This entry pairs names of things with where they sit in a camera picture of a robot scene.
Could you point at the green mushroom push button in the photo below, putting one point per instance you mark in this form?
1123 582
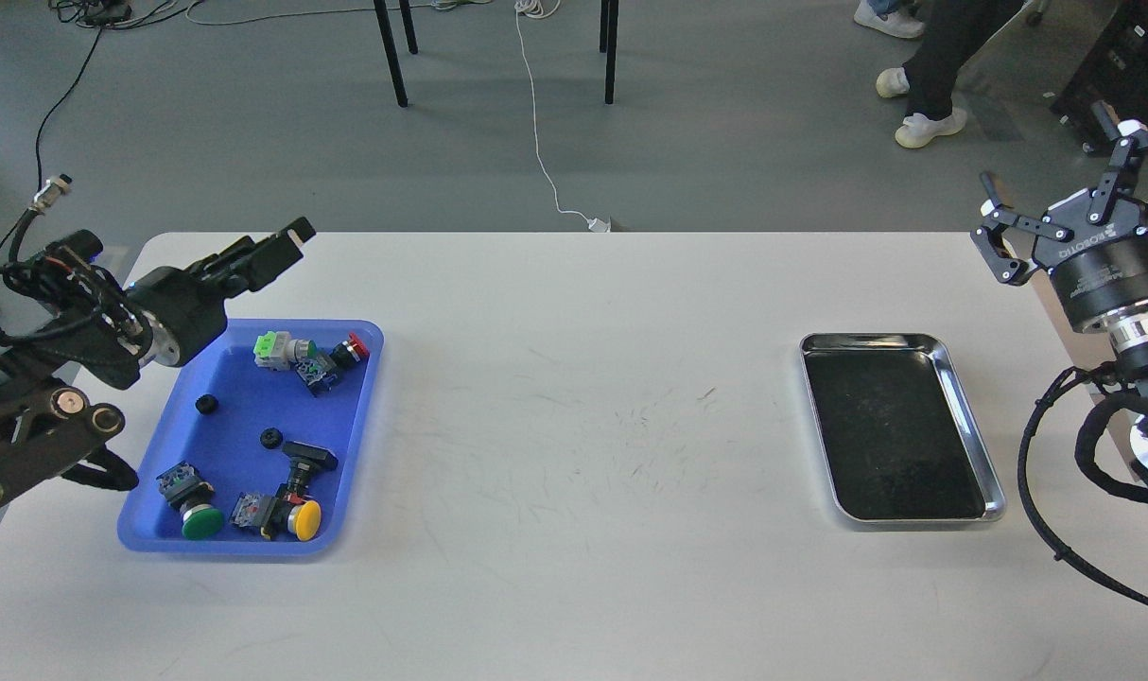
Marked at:
190 495

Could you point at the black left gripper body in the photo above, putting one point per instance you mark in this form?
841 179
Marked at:
185 312

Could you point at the black equipment cart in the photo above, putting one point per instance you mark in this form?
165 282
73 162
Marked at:
1114 71

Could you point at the red push button switch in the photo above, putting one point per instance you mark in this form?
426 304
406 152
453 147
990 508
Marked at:
320 371

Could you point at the white sneaker top right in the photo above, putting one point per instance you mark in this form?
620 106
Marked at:
888 18

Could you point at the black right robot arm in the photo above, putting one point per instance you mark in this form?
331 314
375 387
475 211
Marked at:
1111 447

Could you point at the small black gear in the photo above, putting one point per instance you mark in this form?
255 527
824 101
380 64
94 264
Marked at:
271 438
206 404

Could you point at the white sneaker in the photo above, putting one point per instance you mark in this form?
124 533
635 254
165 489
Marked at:
917 130
888 18

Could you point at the blue plastic tray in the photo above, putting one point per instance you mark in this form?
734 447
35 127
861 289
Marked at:
224 445

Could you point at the yellow push button switch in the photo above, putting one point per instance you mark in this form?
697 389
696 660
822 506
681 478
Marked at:
269 516

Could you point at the black table leg right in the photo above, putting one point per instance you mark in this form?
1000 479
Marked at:
608 35

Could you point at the silver metal tray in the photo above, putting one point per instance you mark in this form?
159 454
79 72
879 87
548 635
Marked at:
900 443

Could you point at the person black trousers leg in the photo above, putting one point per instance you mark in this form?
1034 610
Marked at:
955 31

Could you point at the black table leg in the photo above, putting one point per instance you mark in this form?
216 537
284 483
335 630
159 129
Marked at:
382 15
608 35

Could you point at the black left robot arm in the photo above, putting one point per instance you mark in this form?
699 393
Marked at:
49 429

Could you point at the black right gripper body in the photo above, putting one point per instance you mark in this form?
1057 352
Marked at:
1102 273

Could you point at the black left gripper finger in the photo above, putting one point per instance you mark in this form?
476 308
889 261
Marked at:
254 271
291 238

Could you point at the black table leg left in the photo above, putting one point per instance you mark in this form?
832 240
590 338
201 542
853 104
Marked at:
382 15

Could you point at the green white push button switch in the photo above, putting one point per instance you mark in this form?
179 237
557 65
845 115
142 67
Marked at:
278 351

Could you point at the black push button switch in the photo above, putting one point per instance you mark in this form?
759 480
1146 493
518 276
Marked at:
305 461

